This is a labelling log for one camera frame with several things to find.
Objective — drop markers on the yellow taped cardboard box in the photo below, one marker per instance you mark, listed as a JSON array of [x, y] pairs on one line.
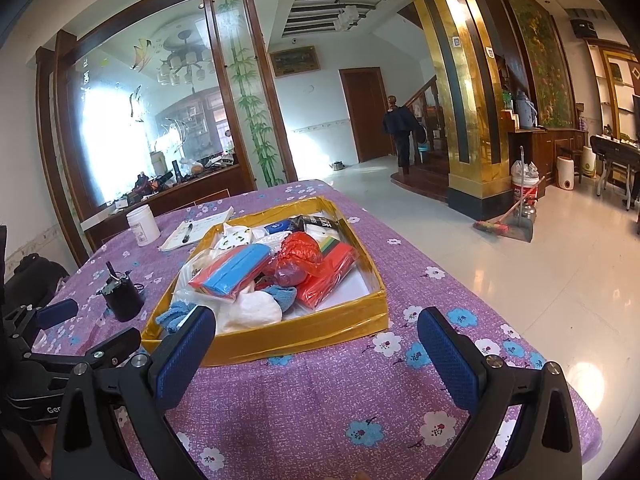
[[300, 337]]

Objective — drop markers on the black bag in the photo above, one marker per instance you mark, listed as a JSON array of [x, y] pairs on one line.
[[35, 275]]

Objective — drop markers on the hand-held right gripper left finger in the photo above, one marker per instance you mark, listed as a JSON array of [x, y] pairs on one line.
[[185, 355]]

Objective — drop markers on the wooden glass display cabinet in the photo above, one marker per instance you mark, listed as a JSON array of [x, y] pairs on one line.
[[200, 190]]

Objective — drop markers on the bamboo painted glass panel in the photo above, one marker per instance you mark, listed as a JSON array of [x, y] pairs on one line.
[[250, 85]]

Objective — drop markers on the black wall speaker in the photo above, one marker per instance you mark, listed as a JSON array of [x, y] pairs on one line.
[[584, 28]]

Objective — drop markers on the white paper notebook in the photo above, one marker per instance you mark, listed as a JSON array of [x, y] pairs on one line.
[[210, 225]]

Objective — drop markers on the blue and red cloth packet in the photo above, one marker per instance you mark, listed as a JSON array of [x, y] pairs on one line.
[[235, 270]]

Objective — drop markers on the gold and black pillar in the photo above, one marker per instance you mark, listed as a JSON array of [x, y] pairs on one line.
[[470, 180]]

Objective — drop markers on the wooden staircase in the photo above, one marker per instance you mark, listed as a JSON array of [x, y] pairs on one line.
[[425, 175]]

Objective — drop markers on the red bucket with white bag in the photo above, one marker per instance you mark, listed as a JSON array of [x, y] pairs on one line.
[[525, 192]]

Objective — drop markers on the black desk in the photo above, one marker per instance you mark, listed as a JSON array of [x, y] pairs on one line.
[[615, 152]]

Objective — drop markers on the black pen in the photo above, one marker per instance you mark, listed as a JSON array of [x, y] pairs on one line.
[[187, 234]]

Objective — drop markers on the framed picture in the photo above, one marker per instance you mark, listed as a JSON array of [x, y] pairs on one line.
[[295, 61]]

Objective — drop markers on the white plastic jar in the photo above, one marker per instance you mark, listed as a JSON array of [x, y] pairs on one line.
[[143, 227]]

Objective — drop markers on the black packet with white contents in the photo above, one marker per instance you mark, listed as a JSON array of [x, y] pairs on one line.
[[320, 222]]

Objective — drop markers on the dark wooden side cabinet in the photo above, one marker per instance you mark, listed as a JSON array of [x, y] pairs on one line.
[[545, 145]]

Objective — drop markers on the white soft cloth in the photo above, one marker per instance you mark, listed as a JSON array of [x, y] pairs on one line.
[[250, 312]]

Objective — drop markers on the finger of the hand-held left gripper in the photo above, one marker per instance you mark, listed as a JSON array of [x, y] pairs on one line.
[[57, 314], [115, 345]]

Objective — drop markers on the large landscape painting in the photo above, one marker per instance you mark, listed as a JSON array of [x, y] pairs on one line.
[[540, 60]]

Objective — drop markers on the brown wooden door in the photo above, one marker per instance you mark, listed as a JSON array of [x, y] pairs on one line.
[[367, 115]]

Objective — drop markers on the ceiling lamp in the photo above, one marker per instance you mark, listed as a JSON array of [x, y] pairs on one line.
[[347, 19]]

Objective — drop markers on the white and gold shelf unit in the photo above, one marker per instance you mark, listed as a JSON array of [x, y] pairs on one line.
[[620, 90]]

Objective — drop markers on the person in dark clothes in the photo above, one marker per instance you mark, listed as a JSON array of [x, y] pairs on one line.
[[397, 122]]

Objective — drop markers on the red packet with colour stripes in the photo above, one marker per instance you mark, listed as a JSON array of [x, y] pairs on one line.
[[325, 280]]

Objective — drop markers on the blue floral tissue pack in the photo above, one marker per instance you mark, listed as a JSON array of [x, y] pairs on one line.
[[280, 227]]

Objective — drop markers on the blue stool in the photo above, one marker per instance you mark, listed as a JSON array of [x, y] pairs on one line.
[[424, 150]]

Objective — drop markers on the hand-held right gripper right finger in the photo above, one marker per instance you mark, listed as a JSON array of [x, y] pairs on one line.
[[447, 355]]

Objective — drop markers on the thermos flask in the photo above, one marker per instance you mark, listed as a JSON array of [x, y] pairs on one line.
[[526, 110]]

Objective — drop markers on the blue knitted cloth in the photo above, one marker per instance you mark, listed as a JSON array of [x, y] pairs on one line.
[[285, 297]]

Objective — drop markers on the cabinet ledge clutter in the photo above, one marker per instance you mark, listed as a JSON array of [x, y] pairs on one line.
[[150, 185]]

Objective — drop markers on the broom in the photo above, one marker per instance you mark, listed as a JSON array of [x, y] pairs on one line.
[[490, 228]]

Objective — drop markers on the red plastic bag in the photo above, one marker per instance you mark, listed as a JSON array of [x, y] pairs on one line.
[[295, 257]]

